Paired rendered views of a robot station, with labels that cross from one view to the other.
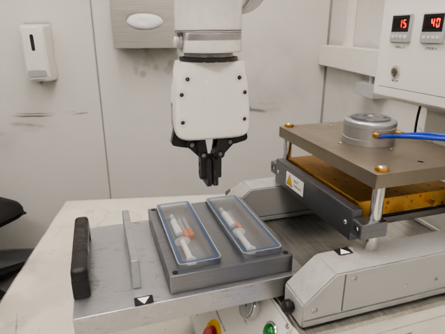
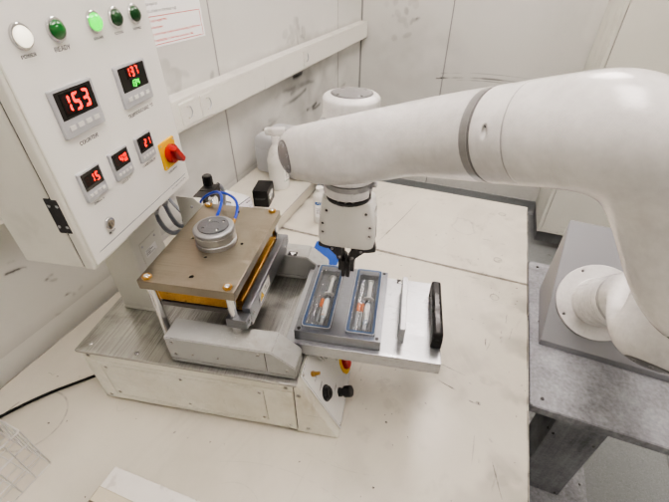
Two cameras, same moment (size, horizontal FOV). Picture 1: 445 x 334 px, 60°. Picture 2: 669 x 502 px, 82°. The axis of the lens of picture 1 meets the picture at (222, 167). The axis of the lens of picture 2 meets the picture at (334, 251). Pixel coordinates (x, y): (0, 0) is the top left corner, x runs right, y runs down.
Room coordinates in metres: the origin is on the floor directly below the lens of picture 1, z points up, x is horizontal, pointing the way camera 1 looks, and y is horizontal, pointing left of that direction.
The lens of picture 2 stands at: (1.03, 0.27, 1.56)
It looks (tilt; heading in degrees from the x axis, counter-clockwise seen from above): 37 degrees down; 208
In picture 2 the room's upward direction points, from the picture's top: straight up
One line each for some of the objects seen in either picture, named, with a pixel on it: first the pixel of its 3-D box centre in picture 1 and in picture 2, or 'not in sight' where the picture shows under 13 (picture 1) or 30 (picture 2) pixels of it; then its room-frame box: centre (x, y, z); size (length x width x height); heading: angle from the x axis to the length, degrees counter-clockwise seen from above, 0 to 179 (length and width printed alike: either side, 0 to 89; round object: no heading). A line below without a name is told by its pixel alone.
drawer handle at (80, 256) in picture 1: (81, 252); (435, 312); (0.46, 0.19, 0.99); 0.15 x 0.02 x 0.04; 18
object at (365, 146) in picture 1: (390, 158); (208, 243); (0.58, -0.27, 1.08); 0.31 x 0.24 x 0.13; 18
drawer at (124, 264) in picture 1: (181, 248); (366, 310); (0.50, 0.06, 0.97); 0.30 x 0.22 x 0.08; 108
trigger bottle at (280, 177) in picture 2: not in sight; (278, 157); (-0.13, -0.61, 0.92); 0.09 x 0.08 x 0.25; 122
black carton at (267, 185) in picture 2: not in sight; (263, 193); (0.00, -0.60, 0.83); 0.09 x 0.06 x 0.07; 21
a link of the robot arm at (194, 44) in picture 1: (206, 44); (349, 184); (0.51, 0.02, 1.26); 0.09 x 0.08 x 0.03; 107
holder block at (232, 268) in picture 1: (212, 236); (344, 303); (0.51, 0.02, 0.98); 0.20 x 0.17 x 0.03; 18
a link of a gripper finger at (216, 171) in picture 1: (221, 159); (337, 257); (0.52, 0.00, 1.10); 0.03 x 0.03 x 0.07; 17
